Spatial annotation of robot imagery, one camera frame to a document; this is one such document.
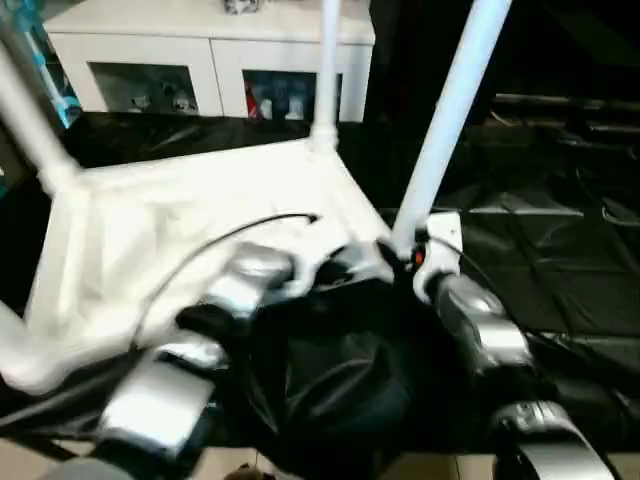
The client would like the white plastic table leg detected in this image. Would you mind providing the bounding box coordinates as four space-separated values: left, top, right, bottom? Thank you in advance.
0 29 84 194
392 0 514 251
0 297 29 351
308 0 346 151

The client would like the white plastic table top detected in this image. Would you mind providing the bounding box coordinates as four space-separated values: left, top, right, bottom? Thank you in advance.
0 137 396 396

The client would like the black plastic mat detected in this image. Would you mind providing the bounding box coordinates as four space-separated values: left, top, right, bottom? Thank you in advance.
0 109 640 451

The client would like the dark rounded robot foot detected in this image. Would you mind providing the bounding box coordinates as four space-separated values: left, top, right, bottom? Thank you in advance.
224 462 266 480

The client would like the dark grey device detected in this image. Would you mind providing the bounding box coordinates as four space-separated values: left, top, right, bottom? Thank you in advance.
223 0 271 16

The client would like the white cabinet with glass doors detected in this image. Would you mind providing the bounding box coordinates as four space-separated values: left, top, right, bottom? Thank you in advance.
42 0 376 124

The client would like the teal plastic stool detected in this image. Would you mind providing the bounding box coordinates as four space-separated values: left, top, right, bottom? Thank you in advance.
19 19 81 126

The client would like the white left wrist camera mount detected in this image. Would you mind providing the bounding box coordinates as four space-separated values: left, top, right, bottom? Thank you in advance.
282 214 351 299

